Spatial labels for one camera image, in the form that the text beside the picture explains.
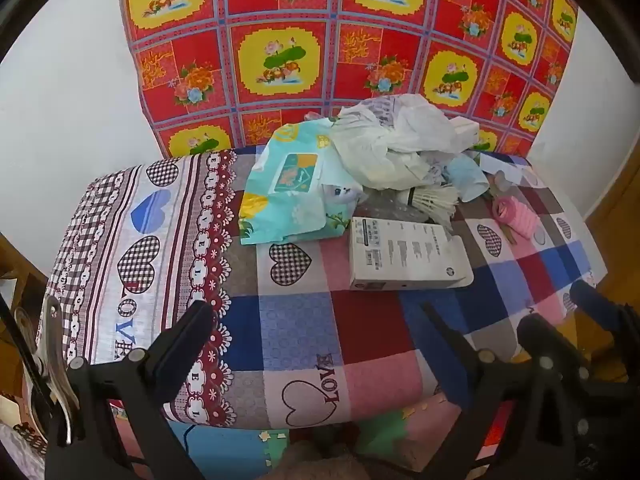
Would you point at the white shuttlecock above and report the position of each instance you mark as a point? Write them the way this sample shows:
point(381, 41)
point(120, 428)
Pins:
point(435, 202)

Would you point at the red floral wall cloth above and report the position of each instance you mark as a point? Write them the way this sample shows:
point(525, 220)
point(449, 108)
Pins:
point(325, 60)

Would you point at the silver metal clip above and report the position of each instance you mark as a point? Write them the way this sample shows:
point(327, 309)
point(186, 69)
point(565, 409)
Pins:
point(50, 340)

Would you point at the teal printed plastic packet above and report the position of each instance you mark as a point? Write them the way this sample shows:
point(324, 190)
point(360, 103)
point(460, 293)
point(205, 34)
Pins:
point(280, 195)

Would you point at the white plastic bag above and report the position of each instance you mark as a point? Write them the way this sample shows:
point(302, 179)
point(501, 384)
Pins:
point(400, 135)

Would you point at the plaid heart printed cloth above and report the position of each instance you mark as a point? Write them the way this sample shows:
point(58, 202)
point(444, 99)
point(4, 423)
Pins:
point(300, 320)

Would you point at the wooden door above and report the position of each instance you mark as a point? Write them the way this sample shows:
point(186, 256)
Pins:
point(620, 230)

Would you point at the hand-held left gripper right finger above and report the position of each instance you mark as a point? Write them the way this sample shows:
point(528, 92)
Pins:
point(450, 330)

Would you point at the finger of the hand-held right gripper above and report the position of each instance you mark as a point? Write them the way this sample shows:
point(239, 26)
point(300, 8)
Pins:
point(595, 300)
point(535, 332)

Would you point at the white printed carton box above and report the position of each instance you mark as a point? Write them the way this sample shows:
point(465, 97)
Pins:
point(405, 255)

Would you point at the wooden bookshelf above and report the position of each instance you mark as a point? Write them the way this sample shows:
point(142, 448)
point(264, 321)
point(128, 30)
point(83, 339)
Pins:
point(15, 255)

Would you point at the clear plastic wrapper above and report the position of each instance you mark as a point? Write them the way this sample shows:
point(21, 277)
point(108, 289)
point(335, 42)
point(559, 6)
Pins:
point(505, 182)

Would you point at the pink sock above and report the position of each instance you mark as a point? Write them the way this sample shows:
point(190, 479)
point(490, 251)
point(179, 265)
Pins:
point(520, 220)

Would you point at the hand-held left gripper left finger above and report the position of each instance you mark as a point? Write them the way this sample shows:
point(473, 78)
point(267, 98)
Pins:
point(190, 330)

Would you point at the long white green box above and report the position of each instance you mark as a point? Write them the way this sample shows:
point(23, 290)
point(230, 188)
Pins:
point(467, 132)

